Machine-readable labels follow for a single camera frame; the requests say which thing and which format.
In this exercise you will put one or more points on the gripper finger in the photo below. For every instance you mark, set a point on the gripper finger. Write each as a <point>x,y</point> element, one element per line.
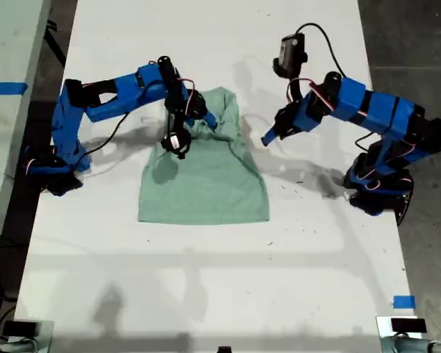
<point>271,134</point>
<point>274,139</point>
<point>210,120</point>

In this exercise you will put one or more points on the pale green T-shirt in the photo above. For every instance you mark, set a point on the pale green T-shirt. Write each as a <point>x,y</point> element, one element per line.
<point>206,184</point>

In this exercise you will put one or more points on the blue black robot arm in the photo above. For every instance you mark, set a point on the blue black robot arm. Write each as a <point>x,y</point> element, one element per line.
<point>375,106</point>
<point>125,95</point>

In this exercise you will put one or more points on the black table strut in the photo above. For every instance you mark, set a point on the black table strut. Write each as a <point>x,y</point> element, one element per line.
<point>55,44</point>

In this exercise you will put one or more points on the long blue tape strip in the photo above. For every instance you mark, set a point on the long blue tape strip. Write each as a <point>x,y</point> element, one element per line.
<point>3,88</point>

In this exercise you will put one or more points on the pale side table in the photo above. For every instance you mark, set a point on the pale side table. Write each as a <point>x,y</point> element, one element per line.
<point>7,44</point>

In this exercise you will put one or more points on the blue tape patch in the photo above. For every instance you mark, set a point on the blue tape patch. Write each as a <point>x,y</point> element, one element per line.
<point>404,301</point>

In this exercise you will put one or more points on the small black box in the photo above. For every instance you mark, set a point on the small black box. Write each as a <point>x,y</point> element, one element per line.
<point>224,349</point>
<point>20,328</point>
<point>408,325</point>

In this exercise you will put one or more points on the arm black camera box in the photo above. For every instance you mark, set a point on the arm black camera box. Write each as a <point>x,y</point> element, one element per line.
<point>292,51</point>
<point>174,141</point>

